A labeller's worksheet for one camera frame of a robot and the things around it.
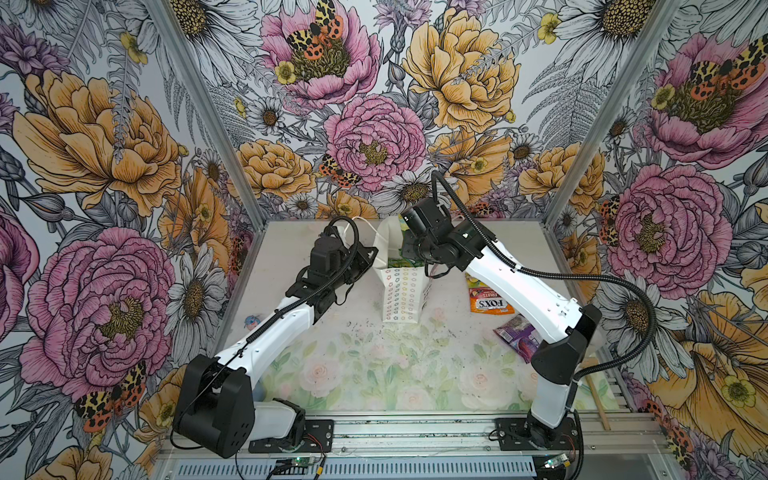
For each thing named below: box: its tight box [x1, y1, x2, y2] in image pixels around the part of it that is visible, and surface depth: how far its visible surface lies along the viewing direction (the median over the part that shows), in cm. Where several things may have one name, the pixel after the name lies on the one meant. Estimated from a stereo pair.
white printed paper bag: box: [372, 216, 433, 324], surface depth 85 cm
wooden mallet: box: [582, 357, 611, 431], surface depth 81 cm
